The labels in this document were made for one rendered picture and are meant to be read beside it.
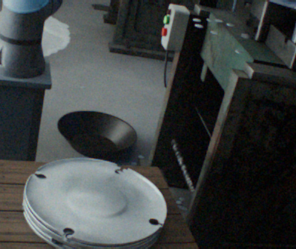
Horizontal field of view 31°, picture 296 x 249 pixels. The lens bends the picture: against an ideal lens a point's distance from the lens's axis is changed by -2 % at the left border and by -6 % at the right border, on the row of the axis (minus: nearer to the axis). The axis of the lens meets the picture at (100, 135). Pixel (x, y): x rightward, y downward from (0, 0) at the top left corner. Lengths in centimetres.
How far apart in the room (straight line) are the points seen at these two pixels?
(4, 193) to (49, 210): 13
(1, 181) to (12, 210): 10
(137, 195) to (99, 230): 16
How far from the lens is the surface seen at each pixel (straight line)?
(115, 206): 109
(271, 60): 137
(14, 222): 107
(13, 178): 119
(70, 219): 104
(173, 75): 175
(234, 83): 127
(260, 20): 147
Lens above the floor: 102
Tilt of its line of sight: 28 degrees down
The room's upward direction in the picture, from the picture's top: 11 degrees clockwise
